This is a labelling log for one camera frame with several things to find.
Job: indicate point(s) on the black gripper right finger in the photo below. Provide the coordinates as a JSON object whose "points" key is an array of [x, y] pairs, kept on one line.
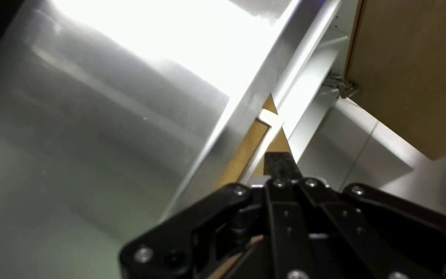
{"points": [[368, 233]]}

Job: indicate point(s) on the white cabinet carcass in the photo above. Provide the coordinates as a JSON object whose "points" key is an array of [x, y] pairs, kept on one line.
{"points": [[348, 141]]}

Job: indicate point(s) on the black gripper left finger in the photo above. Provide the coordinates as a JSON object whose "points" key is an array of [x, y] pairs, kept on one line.
{"points": [[244, 233]]}

